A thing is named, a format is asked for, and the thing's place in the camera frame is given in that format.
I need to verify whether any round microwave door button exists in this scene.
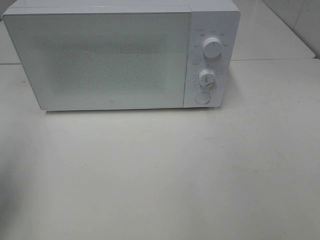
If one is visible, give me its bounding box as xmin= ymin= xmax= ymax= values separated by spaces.
xmin=195 ymin=92 xmax=211 ymax=105

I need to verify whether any white microwave knob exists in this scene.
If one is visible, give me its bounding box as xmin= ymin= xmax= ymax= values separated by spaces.
xmin=202 ymin=36 xmax=222 ymax=59
xmin=198 ymin=69 xmax=217 ymax=87

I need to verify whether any white microwave door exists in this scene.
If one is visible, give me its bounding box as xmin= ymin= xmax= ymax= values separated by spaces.
xmin=4 ymin=13 xmax=190 ymax=111

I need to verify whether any white microwave oven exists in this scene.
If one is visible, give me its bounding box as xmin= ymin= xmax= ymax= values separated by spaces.
xmin=2 ymin=0 xmax=241 ymax=111

